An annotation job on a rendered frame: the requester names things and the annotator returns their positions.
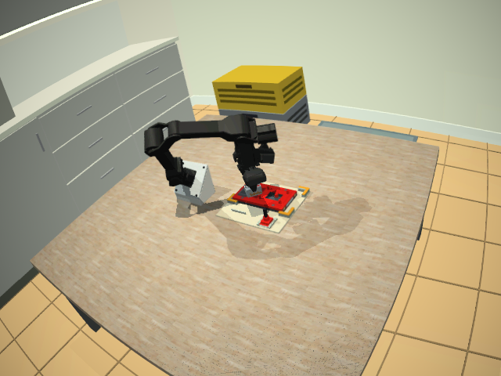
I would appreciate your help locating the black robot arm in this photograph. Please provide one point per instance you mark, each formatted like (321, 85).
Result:
(240, 129)

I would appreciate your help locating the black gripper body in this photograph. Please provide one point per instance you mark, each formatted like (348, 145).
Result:
(246, 161)

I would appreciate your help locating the red toy car body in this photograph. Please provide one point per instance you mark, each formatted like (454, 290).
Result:
(273, 198)

